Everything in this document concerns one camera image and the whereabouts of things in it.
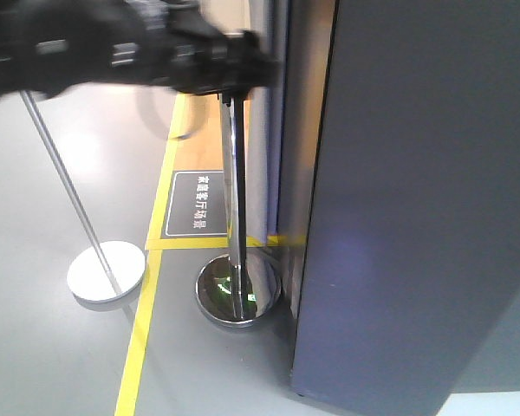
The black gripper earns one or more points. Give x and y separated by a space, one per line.
197 58

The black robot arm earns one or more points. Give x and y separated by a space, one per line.
50 46

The dark grey fridge body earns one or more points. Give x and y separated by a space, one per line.
285 126

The white open fridge door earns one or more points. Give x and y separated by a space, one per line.
413 250

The dark floor sign sticker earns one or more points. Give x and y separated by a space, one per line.
195 207

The silver stanchion post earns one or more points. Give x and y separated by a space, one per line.
106 271

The chrome belt barrier post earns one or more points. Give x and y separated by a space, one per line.
239 288

